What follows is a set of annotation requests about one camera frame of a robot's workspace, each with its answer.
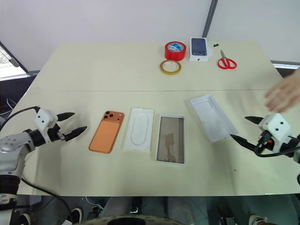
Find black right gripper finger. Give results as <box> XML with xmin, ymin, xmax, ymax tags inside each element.
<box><xmin>244</xmin><ymin>116</ymin><xmax>264</xmax><ymax>126</ymax></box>
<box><xmin>230</xmin><ymin>134</ymin><xmax>258</xmax><ymax>154</ymax></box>

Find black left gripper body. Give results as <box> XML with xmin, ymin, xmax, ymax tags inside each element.
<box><xmin>48</xmin><ymin>123</ymin><xmax>68</xmax><ymax>143</ymax></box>

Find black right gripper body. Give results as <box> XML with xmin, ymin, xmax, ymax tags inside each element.
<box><xmin>255</xmin><ymin>129</ymin><xmax>274</xmax><ymax>153</ymax></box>

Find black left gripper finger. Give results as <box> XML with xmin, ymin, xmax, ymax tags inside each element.
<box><xmin>65</xmin><ymin>126</ymin><xmax>88</xmax><ymax>142</ymax></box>
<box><xmin>57</xmin><ymin>112</ymin><xmax>75</xmax><ymax>121</ymax></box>

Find orange smartphone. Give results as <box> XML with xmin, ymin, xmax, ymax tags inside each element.
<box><xmin>88</xmin><ymin>110</ymin><xmax>125</xmax><ymax>155</ymax></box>

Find orange phone box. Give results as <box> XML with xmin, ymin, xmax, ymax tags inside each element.
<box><xmin>189</xmin><ymin>94</ymin><xmax>239</xmax><ymax>143</ymax></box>

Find white paper insert tray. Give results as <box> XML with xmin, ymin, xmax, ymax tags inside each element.
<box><xmin>123</xmin><ymin>107</ymin><xmax>156</xmax><ymax>152</ymax></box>

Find white phone box base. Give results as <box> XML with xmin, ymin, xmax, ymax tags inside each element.
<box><xmin>156</xmin><ymin>113</ymin><xmax>187</xmax><ymax>165</ymax></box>

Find white box with blue phone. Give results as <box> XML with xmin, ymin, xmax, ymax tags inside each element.
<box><xmin>188</xmin><ymin>37</ymin><xmax>214</xmax><ymax>63</ymax></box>

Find person's bare hand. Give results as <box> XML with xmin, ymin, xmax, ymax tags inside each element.
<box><xmin>264</xmin><ymin>67</ymin><xmax>300</xmax><ymax>113</ymax></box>

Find grey ledge beside table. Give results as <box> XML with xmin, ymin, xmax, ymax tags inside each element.
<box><xmin>270</xmin><ymin>60</ymin><xmax>300</xmax><ymax>70</ymax></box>

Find white sneaker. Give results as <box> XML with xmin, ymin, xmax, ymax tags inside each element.
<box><xmin>248</xmin><ymin>214</ymin><xmax>268</xmax><ymax>225</ymax></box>

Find black sneaker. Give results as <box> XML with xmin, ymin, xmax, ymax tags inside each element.
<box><xmin>69</xmin><ymin>207</ymin><xmax>83</xmax><ymax>224</ymax></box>

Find seated person in grey jeans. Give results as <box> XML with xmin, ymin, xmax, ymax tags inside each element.
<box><xmin>99</xmin><ymin>196</ymin><xmax>196</xmax><ymax>223</ymax></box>

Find yellow tape roll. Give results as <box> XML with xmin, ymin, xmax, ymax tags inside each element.
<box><xmin>159</xmin><ymin>59</ymin><xmax>182</xmax><ymax>76</ymax></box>

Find red tape roll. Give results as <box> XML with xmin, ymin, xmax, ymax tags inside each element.
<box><xmin>164</xmin><ymin>41</ymin><xmax>187</xmax><ymax>62</ymax></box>

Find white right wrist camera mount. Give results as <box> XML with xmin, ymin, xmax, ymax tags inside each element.
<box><xmin>258</xmin><ymin>112</ymin><xmax>293</xmax><ymax>151</ymax></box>

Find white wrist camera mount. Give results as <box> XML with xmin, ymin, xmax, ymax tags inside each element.
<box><xmin>34</xmin><ymin>108</ymin><xmax>59</xmax><ymax>143</ymax></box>
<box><xmin>258</xmin><ymin>112</ymin><xmax>293</xmax><ymax>151</ymax></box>

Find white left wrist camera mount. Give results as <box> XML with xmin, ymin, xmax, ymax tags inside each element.
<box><xmin>34</xmin><ymin>108</ymin><xmax>59</xmax><ymax>143</ymax></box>

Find white cables beside table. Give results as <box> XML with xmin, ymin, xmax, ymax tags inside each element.
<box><xmin>0</xmin><ymin>97</ymin><xmax>16</xmax><ymax>118</ymax></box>

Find dark window frame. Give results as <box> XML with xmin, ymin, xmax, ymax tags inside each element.
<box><xmin>0</xmin><ymin>41</ymin><xmax>41</xmax><ymax>82</ymax></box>

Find red-handled scissors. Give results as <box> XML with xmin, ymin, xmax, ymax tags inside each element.
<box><xmin>217</xmin><ymin>49</ymin><xmax>238</xmax><ymax>70</ymax></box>

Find grey vertical rail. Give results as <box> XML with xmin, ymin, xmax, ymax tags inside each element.
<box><xmin>202</xmin><ymin>0</ymin><xmax>219</xmax><ymax>38</ymax></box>

